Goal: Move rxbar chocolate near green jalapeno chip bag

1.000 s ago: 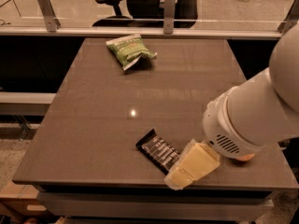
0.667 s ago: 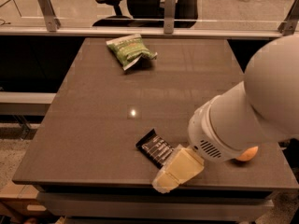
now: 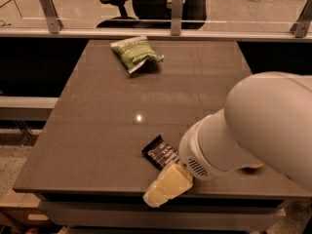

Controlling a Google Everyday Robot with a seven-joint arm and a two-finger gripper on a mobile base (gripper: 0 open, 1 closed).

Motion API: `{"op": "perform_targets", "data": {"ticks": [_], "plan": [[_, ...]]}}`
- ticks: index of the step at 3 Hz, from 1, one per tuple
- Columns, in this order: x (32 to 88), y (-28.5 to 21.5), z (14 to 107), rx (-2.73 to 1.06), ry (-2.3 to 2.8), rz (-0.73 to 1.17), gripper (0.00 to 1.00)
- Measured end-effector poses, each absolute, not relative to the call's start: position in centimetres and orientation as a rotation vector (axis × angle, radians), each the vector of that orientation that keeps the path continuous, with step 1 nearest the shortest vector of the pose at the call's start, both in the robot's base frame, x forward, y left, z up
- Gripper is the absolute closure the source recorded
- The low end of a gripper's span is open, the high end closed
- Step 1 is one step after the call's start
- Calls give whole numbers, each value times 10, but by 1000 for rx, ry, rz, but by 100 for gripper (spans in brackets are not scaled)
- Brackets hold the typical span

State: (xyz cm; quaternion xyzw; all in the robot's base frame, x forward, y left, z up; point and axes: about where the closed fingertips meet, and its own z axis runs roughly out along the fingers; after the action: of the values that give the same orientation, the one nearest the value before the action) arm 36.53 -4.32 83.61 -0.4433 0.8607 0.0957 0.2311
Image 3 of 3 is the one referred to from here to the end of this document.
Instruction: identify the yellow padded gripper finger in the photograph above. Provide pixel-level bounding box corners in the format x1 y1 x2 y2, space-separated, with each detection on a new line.
143 163 193 208

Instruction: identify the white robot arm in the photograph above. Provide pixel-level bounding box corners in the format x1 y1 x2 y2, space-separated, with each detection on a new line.
143 72 312 208

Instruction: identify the black office chair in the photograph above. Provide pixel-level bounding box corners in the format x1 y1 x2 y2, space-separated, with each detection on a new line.
97 0 207 29

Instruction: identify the left metal glass bracket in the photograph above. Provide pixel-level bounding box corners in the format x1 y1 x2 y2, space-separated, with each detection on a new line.
39 0 63 33

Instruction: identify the black rxbar chocolate wrapper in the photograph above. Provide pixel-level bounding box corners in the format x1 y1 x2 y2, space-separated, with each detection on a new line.
141 135 179 171

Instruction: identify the green jalapeno chip bag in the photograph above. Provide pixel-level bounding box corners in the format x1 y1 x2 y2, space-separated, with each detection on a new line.
111 36 164 74

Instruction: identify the cardboard box under table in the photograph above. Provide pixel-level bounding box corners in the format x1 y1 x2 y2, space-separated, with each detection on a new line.
0 189 57 234

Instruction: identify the middle metal glass bracket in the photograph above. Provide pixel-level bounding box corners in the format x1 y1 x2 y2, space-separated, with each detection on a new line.
171 0 183 36

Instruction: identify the orange fruit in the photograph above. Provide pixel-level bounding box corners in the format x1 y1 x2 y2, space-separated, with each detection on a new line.
240 163 264 170

